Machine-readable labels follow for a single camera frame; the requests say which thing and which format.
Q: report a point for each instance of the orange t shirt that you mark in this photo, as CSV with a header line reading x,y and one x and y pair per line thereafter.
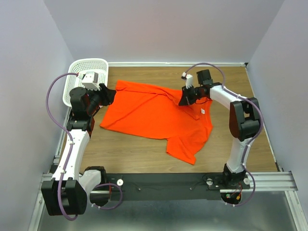
x,y
153,112

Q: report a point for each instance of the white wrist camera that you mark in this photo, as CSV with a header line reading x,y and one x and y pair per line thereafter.
x,y
89,80
188,78

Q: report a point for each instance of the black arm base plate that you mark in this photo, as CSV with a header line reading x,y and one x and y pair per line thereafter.
x,y
174,186

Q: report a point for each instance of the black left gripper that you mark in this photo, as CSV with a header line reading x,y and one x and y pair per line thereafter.
x,y
107,95

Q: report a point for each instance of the white perforated plastic basket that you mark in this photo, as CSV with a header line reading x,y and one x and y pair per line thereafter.
x,y
97,65

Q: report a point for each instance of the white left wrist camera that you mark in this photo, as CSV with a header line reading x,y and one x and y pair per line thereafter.
x,y
89,80

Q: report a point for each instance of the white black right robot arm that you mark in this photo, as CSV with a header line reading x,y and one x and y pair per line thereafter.
x,y
245,120

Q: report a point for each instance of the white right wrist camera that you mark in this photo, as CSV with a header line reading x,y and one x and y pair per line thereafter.
x,y
188,78

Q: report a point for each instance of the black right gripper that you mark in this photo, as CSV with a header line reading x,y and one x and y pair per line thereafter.
x,y
185,99

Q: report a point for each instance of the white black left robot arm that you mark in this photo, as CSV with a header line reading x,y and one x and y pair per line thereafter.
x,y
68,193

